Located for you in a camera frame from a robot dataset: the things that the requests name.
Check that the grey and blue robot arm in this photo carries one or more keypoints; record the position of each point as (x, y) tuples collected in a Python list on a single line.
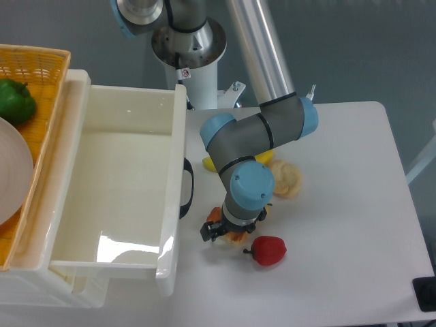
[(233, 144)]

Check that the red bell pepper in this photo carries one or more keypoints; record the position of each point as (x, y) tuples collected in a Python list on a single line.
[(267, 250)]

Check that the green bell pepper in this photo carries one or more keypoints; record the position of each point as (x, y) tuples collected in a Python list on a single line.
[(17, 104)]

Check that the yellow banana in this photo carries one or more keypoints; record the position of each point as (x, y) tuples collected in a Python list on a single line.
[(263, 158)]

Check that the black drawer handle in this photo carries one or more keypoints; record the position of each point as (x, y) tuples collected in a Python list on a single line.
[(187, 188)]

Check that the black device at table edge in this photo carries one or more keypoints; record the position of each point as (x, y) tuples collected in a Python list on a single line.
[(424, 288)]

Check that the white table clamp bracket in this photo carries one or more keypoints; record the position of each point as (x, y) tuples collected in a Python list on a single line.
[(233, 94)]

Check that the white plastic drawer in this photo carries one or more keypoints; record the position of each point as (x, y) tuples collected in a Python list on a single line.
[(122, 207)]

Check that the white plastic drawer cabinet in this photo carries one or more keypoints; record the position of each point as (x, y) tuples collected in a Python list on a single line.
[(30, 280)]

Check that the round pale bread roll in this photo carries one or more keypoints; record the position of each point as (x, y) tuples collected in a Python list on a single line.
[(288, 179)]

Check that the orange woven basket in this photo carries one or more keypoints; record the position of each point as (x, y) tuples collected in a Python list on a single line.
[(44, 69)]

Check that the beige round plate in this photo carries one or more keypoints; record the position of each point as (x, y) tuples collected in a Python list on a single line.
[(16, 170)]

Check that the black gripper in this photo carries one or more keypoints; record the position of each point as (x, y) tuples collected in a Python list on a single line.
[(210, 230)]

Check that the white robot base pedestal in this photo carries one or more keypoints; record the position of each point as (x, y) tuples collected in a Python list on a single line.
[(192, 59)]

